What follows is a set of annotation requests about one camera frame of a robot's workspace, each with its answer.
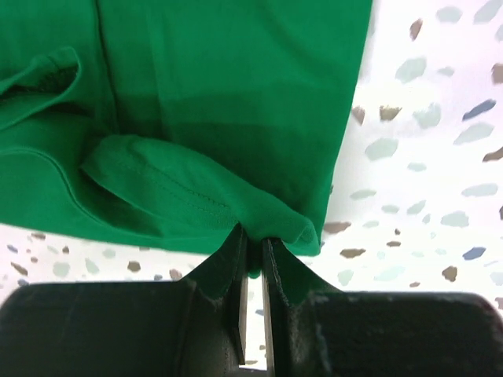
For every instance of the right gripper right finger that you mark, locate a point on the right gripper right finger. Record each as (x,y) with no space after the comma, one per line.
(315,329)

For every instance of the green t-shirt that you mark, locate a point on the green t-shirt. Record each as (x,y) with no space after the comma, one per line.
(167,123)

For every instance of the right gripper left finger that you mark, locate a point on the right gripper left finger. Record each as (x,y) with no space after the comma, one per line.
(194,326)

